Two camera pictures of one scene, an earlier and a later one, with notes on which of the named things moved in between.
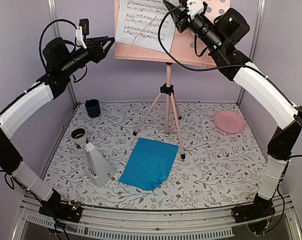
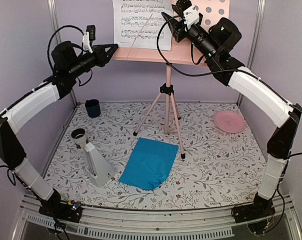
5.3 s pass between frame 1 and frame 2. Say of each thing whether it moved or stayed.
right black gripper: moved
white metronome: stayed
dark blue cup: stayed
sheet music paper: moved
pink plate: stayed
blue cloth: stayed
